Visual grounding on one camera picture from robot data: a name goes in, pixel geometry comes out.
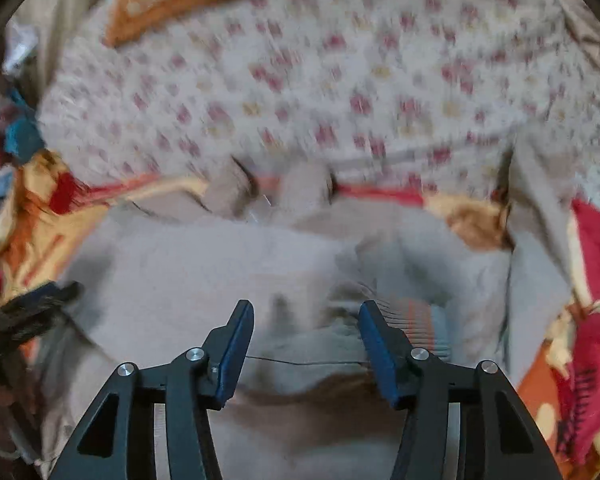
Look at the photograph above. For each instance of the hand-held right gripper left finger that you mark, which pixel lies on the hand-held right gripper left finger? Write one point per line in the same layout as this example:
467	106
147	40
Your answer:
232	355

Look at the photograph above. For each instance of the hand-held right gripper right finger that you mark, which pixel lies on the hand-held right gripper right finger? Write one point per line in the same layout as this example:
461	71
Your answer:
380	355

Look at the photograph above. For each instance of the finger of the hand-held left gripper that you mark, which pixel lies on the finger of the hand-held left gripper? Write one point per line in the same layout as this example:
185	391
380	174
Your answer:
45	305

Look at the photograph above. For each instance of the beige pants with striped waistband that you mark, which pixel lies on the beige pants with striped waistband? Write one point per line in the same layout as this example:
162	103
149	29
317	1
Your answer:
190	270

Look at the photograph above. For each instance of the blue cloth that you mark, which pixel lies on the blue cloth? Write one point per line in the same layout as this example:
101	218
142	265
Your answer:
22	130

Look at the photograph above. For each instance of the orange red printed blanket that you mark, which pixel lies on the orange red printed blanket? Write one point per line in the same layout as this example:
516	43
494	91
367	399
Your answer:
595	350

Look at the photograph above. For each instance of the beige curtain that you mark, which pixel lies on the beige curtain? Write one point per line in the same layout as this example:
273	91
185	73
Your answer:
62	45

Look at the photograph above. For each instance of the floral quilt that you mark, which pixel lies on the floral quilt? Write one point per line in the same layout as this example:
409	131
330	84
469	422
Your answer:
305	70

